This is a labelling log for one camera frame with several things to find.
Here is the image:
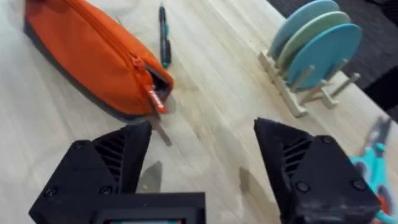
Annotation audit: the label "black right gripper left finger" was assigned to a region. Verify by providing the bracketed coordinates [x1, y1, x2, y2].
[28, 120, 153, 224]

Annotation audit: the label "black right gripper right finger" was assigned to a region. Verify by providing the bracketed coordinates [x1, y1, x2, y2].
[253, 117, 382, 224]

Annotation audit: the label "orange zip bag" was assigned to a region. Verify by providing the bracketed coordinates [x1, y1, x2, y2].
[24, 0, 175, 121]

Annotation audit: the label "wooden peg rack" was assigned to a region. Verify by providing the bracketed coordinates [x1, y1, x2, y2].
[257, 50, 361, 118]

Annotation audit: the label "bright blue plate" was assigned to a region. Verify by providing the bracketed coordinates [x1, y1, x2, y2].
[285, 23, 363, 90]

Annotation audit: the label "pale green plate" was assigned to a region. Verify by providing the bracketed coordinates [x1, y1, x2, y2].
[277, 11, 352, 72]

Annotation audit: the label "black and teal pen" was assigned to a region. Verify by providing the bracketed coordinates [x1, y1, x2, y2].
[158, 2, 172, 69]

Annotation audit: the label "grey-blue plate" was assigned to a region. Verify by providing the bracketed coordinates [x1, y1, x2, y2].
[267, 0, 341, 60]

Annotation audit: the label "teal-handled scissors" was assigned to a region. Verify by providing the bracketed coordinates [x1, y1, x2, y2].
[349, 115, 398, 224]

